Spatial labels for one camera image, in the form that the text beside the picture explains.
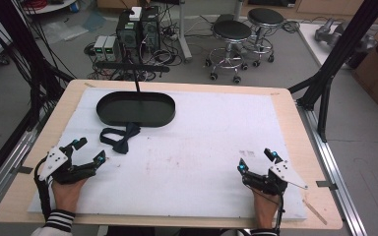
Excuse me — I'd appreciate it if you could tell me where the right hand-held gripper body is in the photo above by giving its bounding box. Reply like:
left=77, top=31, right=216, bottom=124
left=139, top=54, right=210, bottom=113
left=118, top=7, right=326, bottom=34
left=241, top=159, right=309, bottom=197

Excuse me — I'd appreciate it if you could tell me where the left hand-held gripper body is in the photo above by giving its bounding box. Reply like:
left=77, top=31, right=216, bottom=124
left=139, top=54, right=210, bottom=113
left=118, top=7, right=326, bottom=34
left=34, top=146, right=96, bottom=185

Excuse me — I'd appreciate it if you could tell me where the black bow tie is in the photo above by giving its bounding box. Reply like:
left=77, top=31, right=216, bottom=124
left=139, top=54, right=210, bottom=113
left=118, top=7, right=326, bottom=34
left=99, top=122, right=142, bottom=155

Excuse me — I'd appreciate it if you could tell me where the black oval tray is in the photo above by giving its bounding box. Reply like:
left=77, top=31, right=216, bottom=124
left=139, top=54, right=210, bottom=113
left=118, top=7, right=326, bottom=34
left=95, top=90, right=176, bottom=129

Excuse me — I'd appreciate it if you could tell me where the person's right hand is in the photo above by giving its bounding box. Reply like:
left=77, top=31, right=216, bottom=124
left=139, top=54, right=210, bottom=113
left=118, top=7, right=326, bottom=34
left=251, top=187, right=282, bottom=230

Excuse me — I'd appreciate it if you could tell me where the person's left hand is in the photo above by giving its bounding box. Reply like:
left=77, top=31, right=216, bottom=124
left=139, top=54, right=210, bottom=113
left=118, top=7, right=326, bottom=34
left=51, top=177, right=89, bottom=214

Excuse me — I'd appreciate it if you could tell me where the black tape piece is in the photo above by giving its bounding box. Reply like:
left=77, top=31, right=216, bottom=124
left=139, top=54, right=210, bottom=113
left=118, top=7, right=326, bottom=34
left=9, top=165, right=34, bottom=175
left=315, top=180, right=340, bottom=192

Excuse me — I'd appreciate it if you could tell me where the wooden stick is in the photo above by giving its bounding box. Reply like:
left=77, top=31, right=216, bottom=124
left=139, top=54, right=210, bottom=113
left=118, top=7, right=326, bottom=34
left=301, top=198, right=329, bottom=226

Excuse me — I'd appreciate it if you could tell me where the white foam mat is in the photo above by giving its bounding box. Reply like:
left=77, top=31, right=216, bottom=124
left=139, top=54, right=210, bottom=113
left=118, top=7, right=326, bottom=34
left=28, top=88, right=308, bottom=221

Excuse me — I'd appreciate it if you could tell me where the striped right sleeve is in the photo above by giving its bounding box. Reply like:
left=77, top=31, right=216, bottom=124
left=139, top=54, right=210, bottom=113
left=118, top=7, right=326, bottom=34
left=249, top=227, right=281, bottom=236

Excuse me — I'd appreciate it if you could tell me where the striped sleeve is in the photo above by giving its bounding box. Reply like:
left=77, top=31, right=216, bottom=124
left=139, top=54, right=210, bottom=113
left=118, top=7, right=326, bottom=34
left=31, top=208, right=77, bottom=236
left=249, top=227, right=281, bottom=236

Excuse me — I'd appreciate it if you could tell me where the striped left sleeve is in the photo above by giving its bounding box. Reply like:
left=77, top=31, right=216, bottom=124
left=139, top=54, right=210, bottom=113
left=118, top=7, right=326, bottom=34
left=31, top=208, right=77, bottom=236

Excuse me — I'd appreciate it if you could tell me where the person's dark clothing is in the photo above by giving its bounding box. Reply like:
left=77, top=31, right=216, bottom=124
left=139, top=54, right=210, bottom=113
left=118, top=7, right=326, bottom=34
left=105, top=225, right=254, bottom=236

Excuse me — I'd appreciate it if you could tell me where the black T-shaped stand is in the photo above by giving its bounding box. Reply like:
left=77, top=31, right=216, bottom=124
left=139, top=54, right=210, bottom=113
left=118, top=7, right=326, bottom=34
left=94, top=61, right=171, bottom=93

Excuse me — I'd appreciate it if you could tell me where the grey power supply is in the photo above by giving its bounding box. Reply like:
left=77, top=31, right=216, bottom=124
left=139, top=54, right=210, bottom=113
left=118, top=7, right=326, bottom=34
left=93, top=34, right=108, bottom=63
left=103, top=34, right=119, bottom=63

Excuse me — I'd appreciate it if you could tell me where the black computer tower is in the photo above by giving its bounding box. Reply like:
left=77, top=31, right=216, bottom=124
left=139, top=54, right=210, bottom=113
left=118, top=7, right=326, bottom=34
left=115, top=11, right=143, bottom=63
left=140, top=6, right=161, bottom=54

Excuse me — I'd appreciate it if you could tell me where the black round stool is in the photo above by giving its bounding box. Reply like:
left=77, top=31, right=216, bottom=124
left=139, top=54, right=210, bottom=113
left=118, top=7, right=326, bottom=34
left=205, top=20, right=254, bottom=85
left=246, top=7, right=285, bottom=68

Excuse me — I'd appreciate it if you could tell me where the white round table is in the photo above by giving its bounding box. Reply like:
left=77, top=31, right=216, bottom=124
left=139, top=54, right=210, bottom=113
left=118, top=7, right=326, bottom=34
left=22, top=0, right=79, bottom=16

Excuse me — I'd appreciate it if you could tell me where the white box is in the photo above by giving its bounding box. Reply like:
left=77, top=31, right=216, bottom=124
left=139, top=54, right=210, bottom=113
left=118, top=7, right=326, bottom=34
left=128, top=6, right=144, bottom=23

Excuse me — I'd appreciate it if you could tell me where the grey desk leg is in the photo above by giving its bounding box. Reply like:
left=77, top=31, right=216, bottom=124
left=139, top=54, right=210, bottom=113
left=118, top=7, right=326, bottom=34
left=176, top=0, right=193, bottom=64

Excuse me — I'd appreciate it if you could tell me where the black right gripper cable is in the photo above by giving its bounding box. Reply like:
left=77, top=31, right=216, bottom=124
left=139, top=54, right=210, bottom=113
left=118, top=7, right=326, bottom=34
left=244, top=183, right=285, bottom=236

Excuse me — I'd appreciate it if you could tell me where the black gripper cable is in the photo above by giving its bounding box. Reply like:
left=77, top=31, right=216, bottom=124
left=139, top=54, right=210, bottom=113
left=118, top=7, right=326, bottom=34
left=244, top=183, right=285, bottom=236
left=33, top=156, right=54, bottom=221

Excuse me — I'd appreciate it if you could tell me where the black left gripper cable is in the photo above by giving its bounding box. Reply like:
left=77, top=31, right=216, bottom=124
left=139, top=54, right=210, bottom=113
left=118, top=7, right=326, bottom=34
left=33, top=156, right=54, bottom=221

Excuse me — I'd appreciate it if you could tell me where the aluminium rail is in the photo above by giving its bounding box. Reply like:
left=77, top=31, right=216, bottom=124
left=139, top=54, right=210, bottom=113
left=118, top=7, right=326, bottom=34
left=0, top=129, right=39, bottom=221
left=295, top=100, right=369, bottom=236

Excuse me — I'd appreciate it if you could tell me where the black frame post with cables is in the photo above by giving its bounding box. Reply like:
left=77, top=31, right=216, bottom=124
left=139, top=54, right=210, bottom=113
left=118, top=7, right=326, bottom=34
left=0, top=0, right=77, bottom=133

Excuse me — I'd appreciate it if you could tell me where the black metal frame post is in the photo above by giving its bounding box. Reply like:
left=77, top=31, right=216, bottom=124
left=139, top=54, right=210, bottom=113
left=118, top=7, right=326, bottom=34
left=287, top=0, right=378, bottom=144

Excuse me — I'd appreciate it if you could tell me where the tangle of floor cables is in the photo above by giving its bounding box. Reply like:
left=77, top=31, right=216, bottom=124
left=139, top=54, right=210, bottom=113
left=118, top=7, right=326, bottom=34
left=84, top=13, right=218, bottom=83

